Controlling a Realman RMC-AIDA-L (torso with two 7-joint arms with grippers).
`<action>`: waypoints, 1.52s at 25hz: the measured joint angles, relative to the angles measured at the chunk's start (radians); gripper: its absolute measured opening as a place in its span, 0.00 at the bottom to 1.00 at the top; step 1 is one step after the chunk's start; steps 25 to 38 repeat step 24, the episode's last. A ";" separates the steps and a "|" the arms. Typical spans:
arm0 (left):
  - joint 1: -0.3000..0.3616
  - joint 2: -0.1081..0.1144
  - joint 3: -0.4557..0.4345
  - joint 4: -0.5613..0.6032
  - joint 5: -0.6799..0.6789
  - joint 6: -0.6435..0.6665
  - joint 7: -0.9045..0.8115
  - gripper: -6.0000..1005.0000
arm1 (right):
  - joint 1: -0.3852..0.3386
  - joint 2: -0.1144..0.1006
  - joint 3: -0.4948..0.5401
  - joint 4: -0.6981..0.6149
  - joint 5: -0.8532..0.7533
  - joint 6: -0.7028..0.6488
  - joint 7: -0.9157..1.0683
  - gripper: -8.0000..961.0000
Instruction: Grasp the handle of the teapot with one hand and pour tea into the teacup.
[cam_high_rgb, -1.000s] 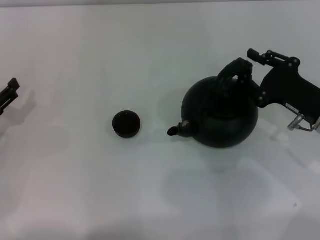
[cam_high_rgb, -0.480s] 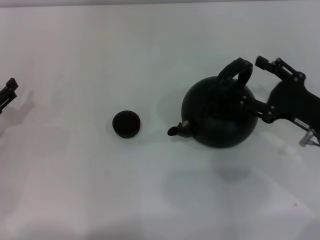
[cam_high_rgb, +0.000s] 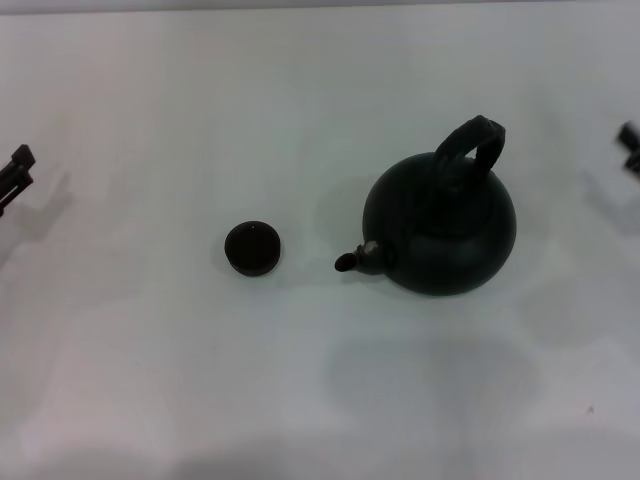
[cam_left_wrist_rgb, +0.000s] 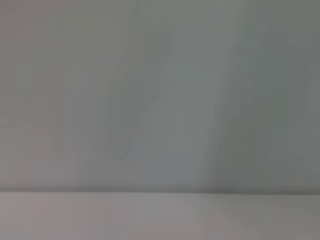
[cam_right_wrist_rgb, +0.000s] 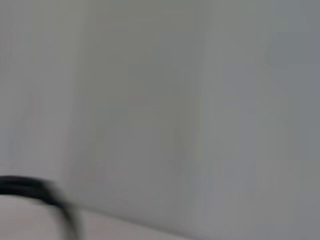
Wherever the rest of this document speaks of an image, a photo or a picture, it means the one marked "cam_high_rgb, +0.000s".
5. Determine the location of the black round teapot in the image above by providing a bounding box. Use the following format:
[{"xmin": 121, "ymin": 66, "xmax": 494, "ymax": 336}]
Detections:
[{"xmin": 333, "ymin": 114, "xmax": 517, "ymax": 297}]

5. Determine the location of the dark brown teacup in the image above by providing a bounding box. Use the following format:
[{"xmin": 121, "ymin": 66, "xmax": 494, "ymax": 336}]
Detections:
[{"xmin": 224, "ymin": 220, "xmax": 282, "ymax": 277}]

